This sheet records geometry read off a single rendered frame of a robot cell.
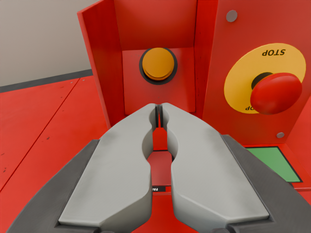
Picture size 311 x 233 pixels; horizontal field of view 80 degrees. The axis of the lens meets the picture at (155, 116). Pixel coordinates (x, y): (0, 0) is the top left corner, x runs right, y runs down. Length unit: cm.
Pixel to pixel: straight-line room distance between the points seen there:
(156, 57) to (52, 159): 42
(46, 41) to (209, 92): 99
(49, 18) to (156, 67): 87
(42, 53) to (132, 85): 93
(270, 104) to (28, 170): 55
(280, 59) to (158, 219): 29
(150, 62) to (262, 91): 12
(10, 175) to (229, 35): 58
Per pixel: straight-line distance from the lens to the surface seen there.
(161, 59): 23
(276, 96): 18
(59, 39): 108
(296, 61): 21
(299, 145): 48
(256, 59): 19
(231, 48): 18
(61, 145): 60
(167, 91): 24
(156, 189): 20
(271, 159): 25
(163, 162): 22
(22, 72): 125
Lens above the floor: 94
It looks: 52 degrees down
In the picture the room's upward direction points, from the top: 180 degrees clockwise
